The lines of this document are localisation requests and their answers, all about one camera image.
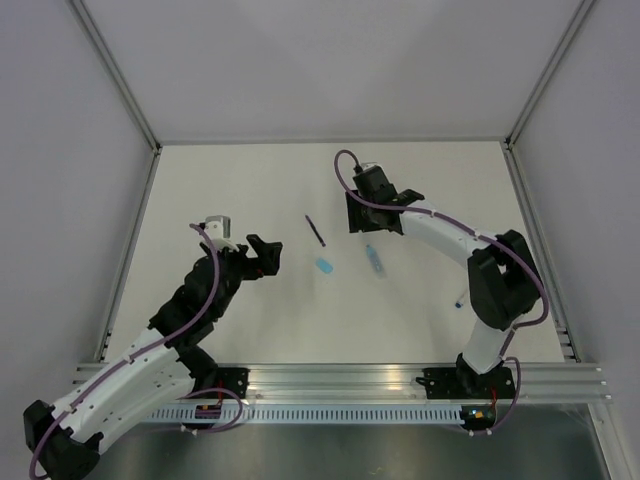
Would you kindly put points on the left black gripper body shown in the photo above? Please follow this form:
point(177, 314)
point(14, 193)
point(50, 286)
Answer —
point(240, 268)

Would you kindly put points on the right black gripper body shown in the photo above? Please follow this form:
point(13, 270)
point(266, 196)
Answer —
point(359, 214)

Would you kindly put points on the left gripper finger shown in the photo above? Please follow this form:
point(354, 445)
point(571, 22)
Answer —
point(264, 250)
point(266, 266)

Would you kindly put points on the purple pen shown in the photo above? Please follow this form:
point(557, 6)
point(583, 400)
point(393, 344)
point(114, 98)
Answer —
point(315, 231)

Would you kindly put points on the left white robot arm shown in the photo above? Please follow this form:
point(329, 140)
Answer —
point(163, 364)

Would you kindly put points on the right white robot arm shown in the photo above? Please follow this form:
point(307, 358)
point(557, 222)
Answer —
point(503, 281)

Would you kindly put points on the light blue highlighter cap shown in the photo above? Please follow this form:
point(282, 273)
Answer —
point(324, 266)

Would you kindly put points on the light blue highlighter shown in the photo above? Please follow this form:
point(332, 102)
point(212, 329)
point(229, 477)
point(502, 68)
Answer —
point(375, 261)

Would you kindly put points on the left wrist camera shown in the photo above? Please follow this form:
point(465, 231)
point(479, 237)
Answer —
point(218, 230)

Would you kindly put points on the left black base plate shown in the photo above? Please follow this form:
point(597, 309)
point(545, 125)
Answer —
point(234, 379)

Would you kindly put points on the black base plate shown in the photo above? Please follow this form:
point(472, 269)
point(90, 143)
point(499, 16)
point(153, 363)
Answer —
point(234, 379)
point(452, 383)

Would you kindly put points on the white slotted cable duct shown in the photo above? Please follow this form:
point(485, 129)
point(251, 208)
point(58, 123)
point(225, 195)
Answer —
point(280, 414)

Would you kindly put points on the aluminium front rail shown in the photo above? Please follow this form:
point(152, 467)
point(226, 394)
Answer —
point(536, 383)

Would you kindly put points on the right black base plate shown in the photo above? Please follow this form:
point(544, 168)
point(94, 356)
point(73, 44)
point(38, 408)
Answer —
point(452, 383)

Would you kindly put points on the right aluminium frame post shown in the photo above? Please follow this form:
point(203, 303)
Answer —
point(560, 51)

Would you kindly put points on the aluminium frame post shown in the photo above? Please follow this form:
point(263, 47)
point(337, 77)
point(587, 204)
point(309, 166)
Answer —
point(94, 36)
point(560, 51)

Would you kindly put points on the left aluminium frame post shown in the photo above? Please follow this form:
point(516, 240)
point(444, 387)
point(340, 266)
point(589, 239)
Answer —
point(94, 36)

